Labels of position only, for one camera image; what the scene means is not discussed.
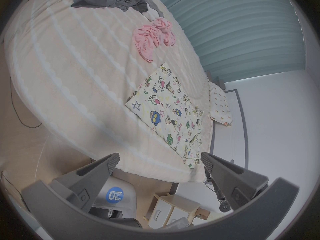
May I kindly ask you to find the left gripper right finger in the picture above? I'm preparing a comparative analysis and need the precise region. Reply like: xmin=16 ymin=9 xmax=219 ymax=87
xmin=201 ymin=152 xmax=269 ymax=211

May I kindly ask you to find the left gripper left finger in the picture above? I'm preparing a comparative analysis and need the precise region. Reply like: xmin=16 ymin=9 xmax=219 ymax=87
xmin=51 ymin=153 xmax=120 ymax=213

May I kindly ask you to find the white printed pyjama top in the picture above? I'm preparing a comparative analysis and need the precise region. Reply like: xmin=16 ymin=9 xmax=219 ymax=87
xmin=124 ymin=63 xmax=205 ymax=169

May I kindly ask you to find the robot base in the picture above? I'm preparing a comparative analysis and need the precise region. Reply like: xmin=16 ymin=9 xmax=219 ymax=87
xmin=89 ymin=175 xmax=143 ymax=228

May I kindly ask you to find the brown cardboard box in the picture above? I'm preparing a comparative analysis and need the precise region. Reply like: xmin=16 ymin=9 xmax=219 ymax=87
xmin=196 ymin=207 xmax=211 ymax=220

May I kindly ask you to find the white wooden bedside table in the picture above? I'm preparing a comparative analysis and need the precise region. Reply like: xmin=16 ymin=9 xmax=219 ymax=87
xmin=143 ymin=193 xmax=202 ymax=231

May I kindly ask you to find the clear plastic box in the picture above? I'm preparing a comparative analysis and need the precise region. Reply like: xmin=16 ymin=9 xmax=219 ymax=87
xmin=164 ymin=216 xmax=194 ymax=232

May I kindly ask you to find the white printed pillow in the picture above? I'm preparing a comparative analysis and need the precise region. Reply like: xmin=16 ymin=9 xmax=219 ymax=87
xmin=208 ymin=82 xmax=234 ymax=127

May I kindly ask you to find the bed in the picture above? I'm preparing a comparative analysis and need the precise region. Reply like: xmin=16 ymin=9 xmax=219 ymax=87
xmin=4 ymin=0 xmax=248 ymax=184

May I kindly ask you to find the grey bedside table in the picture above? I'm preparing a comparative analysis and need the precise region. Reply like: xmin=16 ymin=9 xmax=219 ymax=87
xmin=205 ymin=71 xmax=225 ymax=91

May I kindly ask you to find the blue-green curtain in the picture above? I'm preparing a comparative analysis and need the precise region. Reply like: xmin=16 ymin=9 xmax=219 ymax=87
xmin=161 ymin=0 xmax=307 ymax=83

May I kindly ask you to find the pink garment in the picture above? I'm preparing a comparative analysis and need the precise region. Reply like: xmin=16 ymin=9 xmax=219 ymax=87
xmin=132 ymin=18 xmax=176 ymax=63

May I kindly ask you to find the thin white cable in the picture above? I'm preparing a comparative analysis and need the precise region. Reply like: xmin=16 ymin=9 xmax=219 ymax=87
xmin=36 ymin=133 xmax=49 ymax=177

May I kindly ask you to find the black cable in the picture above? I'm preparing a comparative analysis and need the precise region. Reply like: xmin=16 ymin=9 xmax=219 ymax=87
xmin=10 ymin=79 xmax=43 ymax=129

